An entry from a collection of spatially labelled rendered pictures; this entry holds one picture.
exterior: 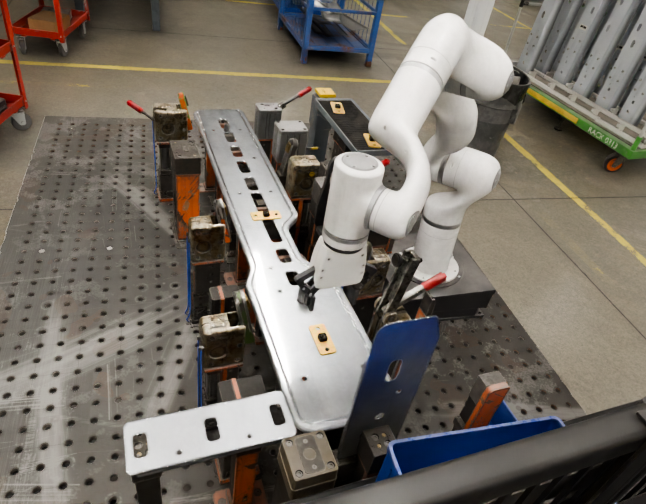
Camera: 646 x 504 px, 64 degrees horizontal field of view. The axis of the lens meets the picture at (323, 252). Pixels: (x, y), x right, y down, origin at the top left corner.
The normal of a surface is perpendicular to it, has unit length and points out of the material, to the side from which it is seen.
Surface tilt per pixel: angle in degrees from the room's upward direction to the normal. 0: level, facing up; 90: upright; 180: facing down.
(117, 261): 0
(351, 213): 91
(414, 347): 90
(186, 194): 90
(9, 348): 0
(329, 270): 90
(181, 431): 0
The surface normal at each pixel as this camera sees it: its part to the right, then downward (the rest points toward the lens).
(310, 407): 0.15, -0.77
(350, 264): 0.36, 0.63
